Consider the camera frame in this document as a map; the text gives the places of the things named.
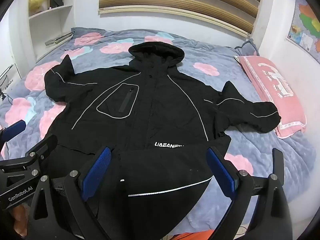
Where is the white wall shelf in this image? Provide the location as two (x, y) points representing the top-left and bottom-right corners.
(25, 0), (75, 63)

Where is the black wall sticker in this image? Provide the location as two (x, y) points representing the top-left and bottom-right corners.
(0, 64), (17, 102)

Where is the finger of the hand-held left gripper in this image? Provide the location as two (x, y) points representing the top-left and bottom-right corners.
(0, 134), (58, 174)
(0, 120), (27, 143)

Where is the wooden slatted headboard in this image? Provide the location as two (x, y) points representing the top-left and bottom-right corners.
(98, 0), (264, 38)

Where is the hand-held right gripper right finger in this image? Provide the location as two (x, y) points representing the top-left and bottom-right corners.
(205, 147), (293, 240)

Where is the orange cloth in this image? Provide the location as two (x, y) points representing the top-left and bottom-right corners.
(175, 231), (215, 240)

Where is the grey pillow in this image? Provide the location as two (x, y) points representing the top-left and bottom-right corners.
(234, 39), (259, 57)

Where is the colourful wall map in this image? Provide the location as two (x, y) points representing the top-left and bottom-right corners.
(286, 0), (320, 64)

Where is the person's left hand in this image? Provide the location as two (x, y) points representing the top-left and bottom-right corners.
(12, 206), (28, 234)

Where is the grey floral blanket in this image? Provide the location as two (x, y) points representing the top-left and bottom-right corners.
(0, 27), (317, 240)

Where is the black hooded jacket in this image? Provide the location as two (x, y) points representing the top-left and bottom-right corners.
(44, 42), (280, 240)

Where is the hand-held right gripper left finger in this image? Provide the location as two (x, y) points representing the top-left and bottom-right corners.
(26, 146), (115, 240)

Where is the pink pillow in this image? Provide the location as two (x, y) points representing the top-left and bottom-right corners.
(234, 55), (307, 139)

